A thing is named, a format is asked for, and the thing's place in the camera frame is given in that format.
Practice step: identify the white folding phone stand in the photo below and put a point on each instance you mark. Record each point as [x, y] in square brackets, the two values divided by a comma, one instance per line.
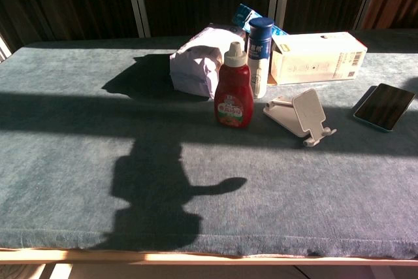
[308, 112]

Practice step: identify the white plastic package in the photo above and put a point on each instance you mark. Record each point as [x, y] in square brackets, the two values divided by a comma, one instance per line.
[192, 63]

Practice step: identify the black smartphone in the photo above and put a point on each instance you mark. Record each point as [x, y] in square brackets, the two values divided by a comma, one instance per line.
[383, 107]

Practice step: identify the blue-grey table cloth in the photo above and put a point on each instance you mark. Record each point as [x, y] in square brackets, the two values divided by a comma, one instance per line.
[98, 161]

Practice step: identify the teal carton box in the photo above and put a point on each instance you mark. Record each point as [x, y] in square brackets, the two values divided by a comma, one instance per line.
[243, 16]

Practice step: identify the white bottle blue cap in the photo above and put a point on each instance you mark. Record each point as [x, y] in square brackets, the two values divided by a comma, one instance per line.
[259, 47]

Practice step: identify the white cardboard box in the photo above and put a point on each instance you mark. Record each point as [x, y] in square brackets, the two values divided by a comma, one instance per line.
[313, 57]

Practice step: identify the red ketchup squeeze bottle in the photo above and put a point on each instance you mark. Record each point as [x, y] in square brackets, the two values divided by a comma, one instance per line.
[233, 89]

